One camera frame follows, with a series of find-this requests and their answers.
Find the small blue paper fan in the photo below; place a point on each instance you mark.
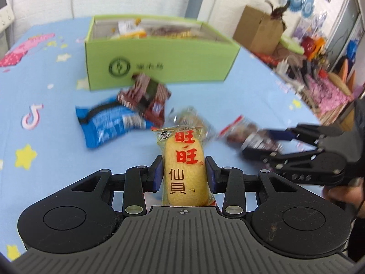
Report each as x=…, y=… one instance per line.
x=308, y=7

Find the blue plastic bag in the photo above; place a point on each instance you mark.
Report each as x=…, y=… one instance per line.
x=351, y=51

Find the person's right hand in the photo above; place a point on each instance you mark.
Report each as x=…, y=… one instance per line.
x=345, y=195

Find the yellow rice cracker packet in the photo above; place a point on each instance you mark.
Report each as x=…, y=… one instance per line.
x=182, y=159

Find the small green box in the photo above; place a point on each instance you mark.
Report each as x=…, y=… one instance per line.
x=292, y=45

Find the dark red snack packet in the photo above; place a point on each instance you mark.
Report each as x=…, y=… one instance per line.
x=148, y=94

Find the dark dried plant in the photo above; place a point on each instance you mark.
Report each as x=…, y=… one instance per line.
x=278, y=11

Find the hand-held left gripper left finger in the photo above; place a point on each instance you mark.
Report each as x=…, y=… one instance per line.
x=156, y=174

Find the orange cushions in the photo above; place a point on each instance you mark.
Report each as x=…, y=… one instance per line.
x=349, y=77

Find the heap of mixed snack packets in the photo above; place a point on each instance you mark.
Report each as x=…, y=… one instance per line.
x=171, y=32

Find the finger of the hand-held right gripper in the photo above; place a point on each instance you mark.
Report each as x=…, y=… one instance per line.
x=273, y=156
x=313, y=132

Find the blue printed sheet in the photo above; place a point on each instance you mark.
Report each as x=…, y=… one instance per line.
x=42, y=91

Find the pink patterned cloth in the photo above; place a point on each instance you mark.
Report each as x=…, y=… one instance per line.
x=328, y=95

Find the clear red-edged cookie packet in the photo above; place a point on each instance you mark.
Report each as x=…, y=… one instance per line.
x=242, y=133

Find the brown cardboard box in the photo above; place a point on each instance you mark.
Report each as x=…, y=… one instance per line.
x=258, y=31

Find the clear twisted snack packet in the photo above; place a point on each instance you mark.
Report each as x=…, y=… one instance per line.
x=191, y=118

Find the grey pole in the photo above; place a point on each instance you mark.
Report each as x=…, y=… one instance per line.
x=195, y=2

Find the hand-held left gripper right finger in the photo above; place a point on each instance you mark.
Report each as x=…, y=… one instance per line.
x=211, y=174

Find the red toy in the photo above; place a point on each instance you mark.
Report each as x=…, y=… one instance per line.
x=308, y=44

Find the green cardboard box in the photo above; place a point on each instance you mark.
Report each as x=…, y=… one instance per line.
x=185, y=62

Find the blue snack packet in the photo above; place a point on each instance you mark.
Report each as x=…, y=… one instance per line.
x=108, y=122

